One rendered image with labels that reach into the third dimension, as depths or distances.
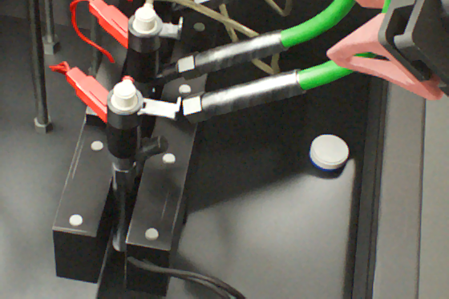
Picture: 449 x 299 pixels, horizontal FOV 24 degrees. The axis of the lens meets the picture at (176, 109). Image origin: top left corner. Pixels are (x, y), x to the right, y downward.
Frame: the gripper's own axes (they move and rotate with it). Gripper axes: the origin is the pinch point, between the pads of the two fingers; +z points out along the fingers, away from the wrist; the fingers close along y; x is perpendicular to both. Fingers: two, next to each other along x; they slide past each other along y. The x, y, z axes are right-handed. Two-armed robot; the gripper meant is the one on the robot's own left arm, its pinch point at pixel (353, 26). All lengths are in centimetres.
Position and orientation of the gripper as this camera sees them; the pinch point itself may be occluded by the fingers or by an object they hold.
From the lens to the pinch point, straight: 71.6
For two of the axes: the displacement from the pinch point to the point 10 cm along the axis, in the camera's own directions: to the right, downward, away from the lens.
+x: 6.9, 5.5, 4.7
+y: -3.9, 8.3, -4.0
